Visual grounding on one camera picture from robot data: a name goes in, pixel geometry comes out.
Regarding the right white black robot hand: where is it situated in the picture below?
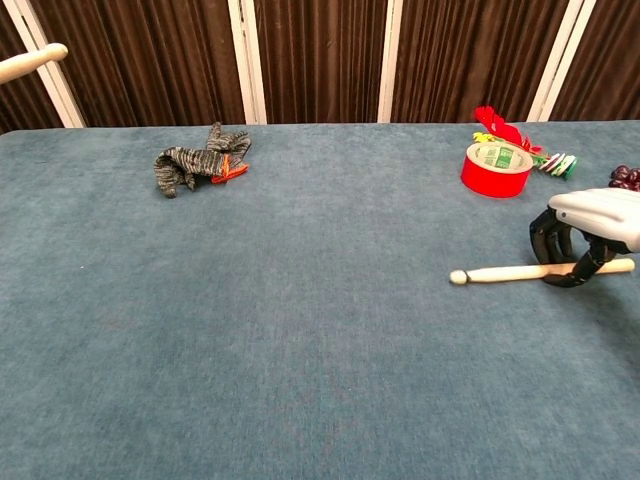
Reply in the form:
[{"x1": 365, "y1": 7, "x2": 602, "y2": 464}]
[{"x1": 529, "y1": 187, "x2": 640, "y2": 290}]

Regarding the pale wooden drumstick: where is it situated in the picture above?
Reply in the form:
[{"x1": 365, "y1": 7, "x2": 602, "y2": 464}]
[
  {"x1": 0, "y1": 42, "x2": 69, "y2": 85},
  {"x1": 449, "y1": 257, "x2": 636, "y2": 286}
]

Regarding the purple plastic grape bunch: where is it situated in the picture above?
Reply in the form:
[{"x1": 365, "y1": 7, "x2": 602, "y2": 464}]
[{"x1": 608, "y1": 164, "x2": 640, "y2": 192}]

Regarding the red tape roll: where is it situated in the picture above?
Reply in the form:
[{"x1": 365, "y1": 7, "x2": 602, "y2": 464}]
[{"x1": 460, "y1": 141, "x2": 535, "y2": 200}]

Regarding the red feather shuttlecock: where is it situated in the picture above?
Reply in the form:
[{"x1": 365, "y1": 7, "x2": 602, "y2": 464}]
[{"x1": 472, "y1": 105, "x2": 579, "y2": 181}]

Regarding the brown curtain screen panel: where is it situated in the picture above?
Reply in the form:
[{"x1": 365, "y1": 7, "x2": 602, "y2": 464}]
[
  {"x1": 0, "y1": 0, "x2": 66, "y2": 135},
  {"x1": 389, "y1": 0, "x2": 571, "y2": 124},
  {"x1": 252, "y1": 0, "x2": 390, "y2": 125},
  {"x1": 29, "y1": 0, "x2": 247, "y2": 129},
  {"x1": 548, "y1": 0, "x2": 640, "y2": 123}
]

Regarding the blue felt table cover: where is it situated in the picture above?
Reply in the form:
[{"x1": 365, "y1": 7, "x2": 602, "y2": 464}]
[{"x1": 0, "y1": 119, "x2": 640, "y2": 480}]

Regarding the grey striped knit glove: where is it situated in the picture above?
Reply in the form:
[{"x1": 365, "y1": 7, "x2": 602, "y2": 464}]
[{"x1": 153, "y1": 121, "x2": 253, "y2": 199}]

